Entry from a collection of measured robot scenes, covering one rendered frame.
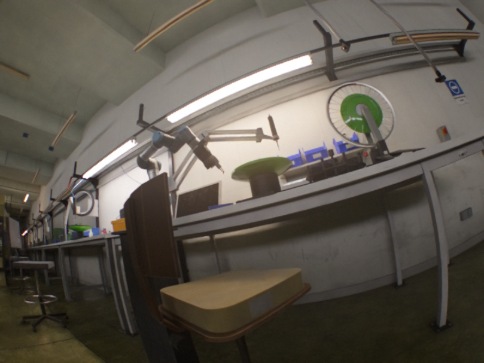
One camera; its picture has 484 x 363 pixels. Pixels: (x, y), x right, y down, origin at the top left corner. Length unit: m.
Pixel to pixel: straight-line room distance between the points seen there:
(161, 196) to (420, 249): 2.02
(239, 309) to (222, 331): 0.06
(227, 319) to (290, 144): 1.75
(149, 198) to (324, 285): 1.72
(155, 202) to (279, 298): 0.37
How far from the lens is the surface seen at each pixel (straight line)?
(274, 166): 0.90
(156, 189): 0.40
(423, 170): 1.06
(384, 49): 2.53
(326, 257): 1.85
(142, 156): 1.11
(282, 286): 0.54
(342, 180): 0.88
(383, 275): 1.98
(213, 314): 0.43
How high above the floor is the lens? 0.76
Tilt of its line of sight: 15 degrees up
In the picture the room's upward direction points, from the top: 11 degrees counter-clockwise
